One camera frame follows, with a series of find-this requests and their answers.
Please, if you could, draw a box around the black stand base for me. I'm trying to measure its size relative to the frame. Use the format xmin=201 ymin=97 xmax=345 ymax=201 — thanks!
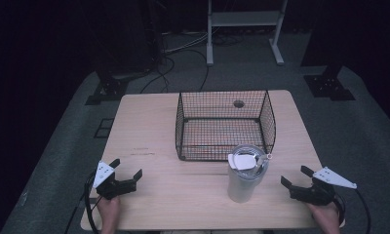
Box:
xmin=84 ymin=75 xmax=130 ymax=106
xmin=302 ymin=63 xmax=357 ymax=102

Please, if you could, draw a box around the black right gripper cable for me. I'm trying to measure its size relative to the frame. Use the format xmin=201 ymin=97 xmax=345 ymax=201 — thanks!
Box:
xmin=332 ymin=187 xmax=372 ymax=234

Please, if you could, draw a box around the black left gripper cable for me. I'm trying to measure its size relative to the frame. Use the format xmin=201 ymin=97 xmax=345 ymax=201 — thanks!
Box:
xmin=63 ymin=171 xmax=103 ymax=234

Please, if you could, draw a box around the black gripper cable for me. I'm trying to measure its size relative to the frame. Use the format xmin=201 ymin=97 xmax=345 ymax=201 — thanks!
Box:
xmin=63 ymin=171 xmax=103 ymax=234
xmin=332 ymin=187 xmax=372 ymax=234

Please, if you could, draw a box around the person's left hand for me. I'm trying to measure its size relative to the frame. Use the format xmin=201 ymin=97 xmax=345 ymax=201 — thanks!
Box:
xmin=96 ymin=195 xmax=122 ymax=234

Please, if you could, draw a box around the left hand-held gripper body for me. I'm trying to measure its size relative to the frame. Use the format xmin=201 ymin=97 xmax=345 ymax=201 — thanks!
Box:
xmin=92 ymin=160 xmax=138 ymax=201

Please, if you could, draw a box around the white floor cable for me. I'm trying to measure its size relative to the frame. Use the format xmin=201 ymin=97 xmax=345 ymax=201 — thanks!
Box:
xmin=163 ymin=30 xmax=210 ymax=55

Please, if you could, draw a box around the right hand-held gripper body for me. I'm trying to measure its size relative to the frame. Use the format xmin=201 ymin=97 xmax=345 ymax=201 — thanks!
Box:
xmin=289 ymin=166 xmax=358 ymax=207

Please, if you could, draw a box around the black wire basket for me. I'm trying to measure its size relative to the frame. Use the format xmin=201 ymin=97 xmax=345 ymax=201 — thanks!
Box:
xmin=175 ymin=90 xmax=278 ymax=162

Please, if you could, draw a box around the person's right hand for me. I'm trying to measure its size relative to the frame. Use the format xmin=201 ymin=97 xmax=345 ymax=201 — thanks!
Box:
xmin=305 ymin=202 xmax=341 ymax=234

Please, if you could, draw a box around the white metal stand frame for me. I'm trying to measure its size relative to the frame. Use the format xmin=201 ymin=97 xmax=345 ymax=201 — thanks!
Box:
xmin=206 ymin=0 xmax=289 ymax=67

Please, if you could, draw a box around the black floor cable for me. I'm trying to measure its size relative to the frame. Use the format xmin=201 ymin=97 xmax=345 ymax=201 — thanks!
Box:
xmin=138 ymin=48 xmax=211 ymax=95

